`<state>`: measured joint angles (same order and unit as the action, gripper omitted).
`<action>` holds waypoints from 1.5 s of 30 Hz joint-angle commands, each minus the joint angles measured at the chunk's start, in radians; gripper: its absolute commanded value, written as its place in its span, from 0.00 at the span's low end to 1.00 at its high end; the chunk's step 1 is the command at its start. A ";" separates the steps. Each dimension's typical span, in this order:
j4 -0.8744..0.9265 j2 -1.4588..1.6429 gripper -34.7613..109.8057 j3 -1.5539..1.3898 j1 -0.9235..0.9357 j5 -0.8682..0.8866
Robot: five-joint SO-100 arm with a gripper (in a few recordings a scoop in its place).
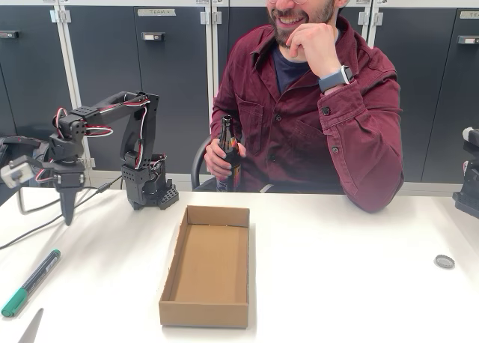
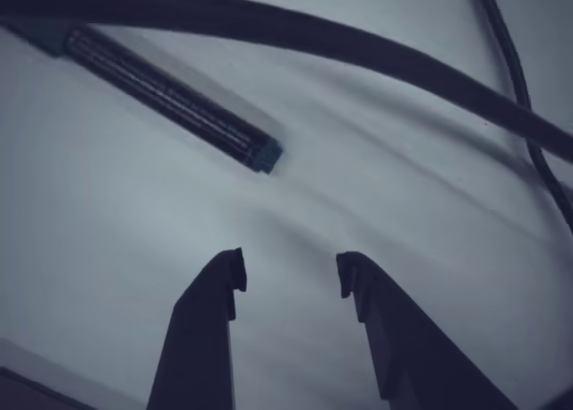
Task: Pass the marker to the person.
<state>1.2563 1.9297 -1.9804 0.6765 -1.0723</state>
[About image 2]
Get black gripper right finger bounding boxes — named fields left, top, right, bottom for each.
left=335, top=250, right=520, bottom=410

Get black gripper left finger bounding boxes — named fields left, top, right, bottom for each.
left=146, top=247, right=248, bottom=410

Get green capped black marker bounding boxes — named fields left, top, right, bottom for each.
left=8, top=22, right=284, bottom=177

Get thin black cable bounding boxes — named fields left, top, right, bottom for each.
left=474, top=0, right=573, bottom=232

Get thick black cable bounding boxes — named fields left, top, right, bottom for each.
left=0, top=0, right=573, bottom=163

